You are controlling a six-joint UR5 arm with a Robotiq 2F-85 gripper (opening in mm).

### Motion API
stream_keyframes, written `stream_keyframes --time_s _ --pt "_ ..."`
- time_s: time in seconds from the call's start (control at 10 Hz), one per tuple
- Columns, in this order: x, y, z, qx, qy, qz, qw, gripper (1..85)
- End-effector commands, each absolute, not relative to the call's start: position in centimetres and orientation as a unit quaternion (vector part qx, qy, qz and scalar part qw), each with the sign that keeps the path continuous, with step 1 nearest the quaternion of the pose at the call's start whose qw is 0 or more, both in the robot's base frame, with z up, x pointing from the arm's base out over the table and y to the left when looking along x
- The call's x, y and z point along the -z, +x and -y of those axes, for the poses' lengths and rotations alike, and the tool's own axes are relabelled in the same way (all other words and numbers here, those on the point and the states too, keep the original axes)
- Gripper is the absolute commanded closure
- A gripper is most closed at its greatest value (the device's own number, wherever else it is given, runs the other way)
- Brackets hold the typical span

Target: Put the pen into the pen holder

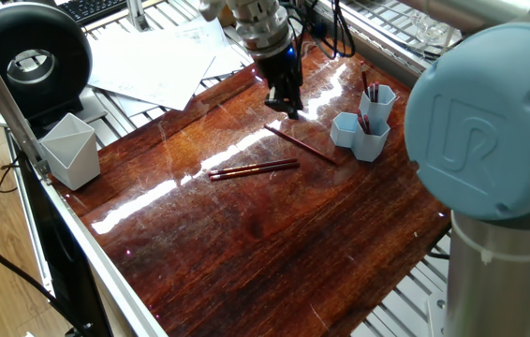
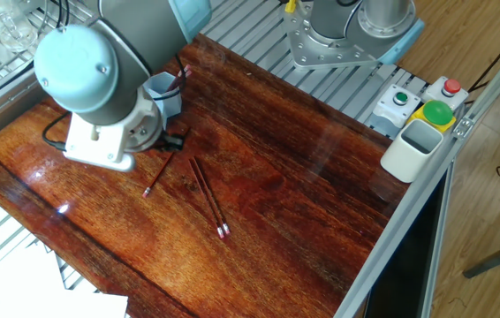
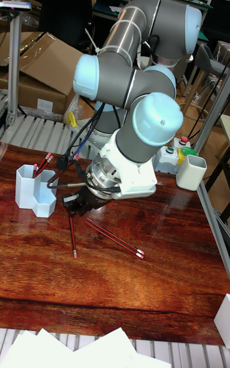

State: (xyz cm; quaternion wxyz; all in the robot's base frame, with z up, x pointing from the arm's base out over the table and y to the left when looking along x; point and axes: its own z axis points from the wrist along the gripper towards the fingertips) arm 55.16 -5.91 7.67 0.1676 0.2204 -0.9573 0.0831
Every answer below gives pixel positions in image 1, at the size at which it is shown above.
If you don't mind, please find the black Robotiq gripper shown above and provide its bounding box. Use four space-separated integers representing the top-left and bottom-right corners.
254 45 304 121

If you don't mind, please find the light blue hexagonal pen holder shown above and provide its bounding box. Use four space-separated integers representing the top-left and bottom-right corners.
329 84 396 163

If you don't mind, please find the grey pentagonal pen holder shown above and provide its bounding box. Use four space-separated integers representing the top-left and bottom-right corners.
38 112 102 192

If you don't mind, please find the small white paper sheet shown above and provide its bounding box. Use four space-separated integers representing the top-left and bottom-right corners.
143 9 252 81

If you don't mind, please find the large white paper sheet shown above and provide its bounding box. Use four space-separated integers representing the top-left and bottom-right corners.
87 26 221 111

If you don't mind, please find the brown wood-grain board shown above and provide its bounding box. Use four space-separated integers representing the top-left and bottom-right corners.
78 26 453 337

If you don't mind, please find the clear plastic container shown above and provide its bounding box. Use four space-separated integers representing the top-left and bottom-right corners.
405 7 461 50

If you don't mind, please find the black keyboard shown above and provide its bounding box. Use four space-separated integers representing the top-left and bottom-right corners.
54 0 155 27

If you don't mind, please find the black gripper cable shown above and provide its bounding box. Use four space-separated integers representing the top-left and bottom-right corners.
288 0 356 59

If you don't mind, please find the silver metal post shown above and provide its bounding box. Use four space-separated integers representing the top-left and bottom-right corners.
126 0 151 32

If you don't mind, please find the black round ring lamp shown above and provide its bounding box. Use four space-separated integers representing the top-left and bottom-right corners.
0 3 94 129

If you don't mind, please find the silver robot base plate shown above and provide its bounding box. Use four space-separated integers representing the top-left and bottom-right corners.
424 295 453 337

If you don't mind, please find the grey aluminium frame rail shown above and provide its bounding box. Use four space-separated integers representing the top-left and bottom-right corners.
0 14 55 183

